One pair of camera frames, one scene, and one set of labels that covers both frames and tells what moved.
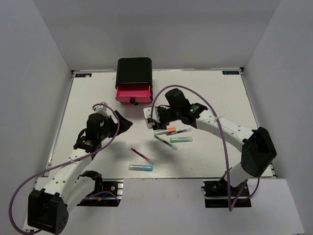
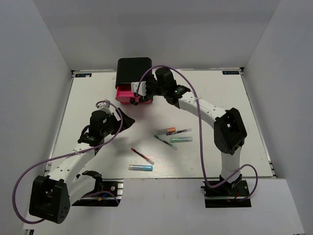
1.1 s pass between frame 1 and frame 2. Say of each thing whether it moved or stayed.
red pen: stayed
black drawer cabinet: stayed
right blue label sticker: stayed
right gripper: moved
